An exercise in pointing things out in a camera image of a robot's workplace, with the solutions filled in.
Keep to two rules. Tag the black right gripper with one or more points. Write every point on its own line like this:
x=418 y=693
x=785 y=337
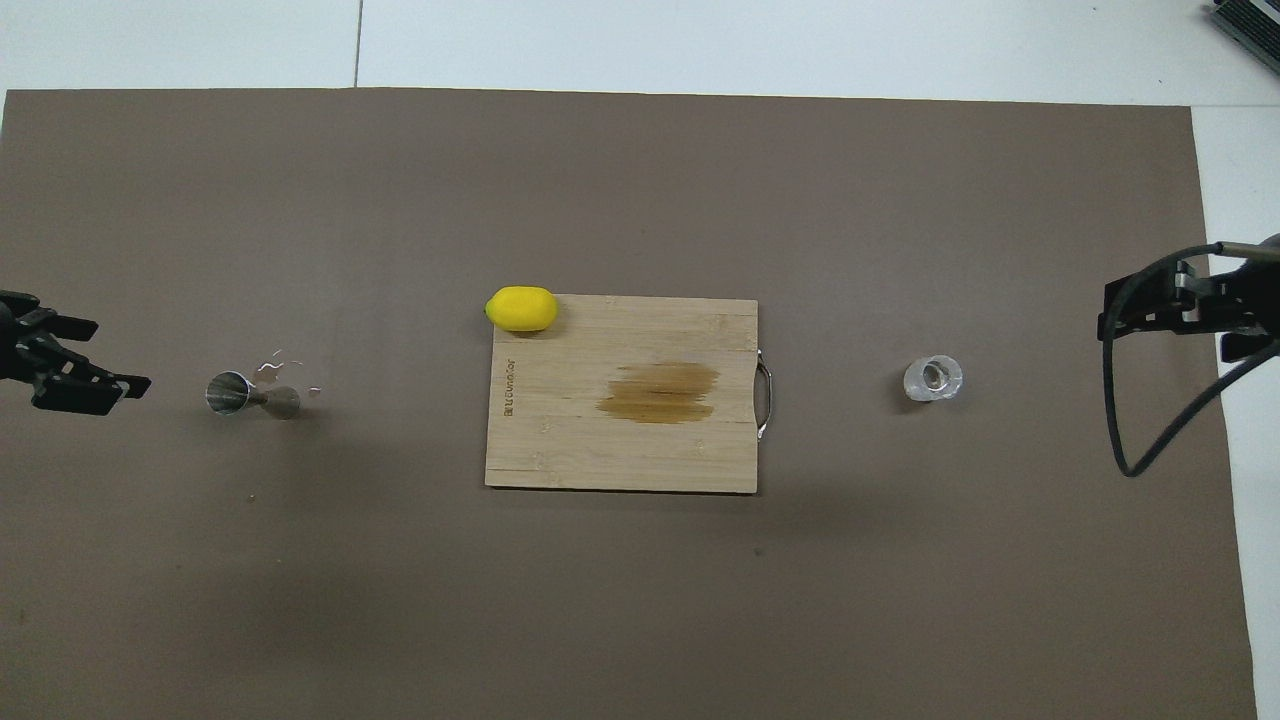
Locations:
x=1250 y=300

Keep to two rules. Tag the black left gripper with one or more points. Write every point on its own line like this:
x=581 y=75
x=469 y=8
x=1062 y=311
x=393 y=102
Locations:
x=18 y=345

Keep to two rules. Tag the steel double-cone jigger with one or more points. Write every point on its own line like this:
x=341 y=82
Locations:
x=282 y=402

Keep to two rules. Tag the small clear glass cup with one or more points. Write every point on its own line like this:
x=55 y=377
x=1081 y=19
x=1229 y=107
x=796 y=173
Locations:
x=933 y=379

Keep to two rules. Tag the grey ribbed device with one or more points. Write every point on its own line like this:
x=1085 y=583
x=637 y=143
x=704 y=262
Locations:
x=1250 y=25

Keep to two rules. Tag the yellow lemon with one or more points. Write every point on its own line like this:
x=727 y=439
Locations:
x=522 y=308

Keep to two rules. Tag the large brown table mat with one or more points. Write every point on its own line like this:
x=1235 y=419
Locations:
x=640 y=600

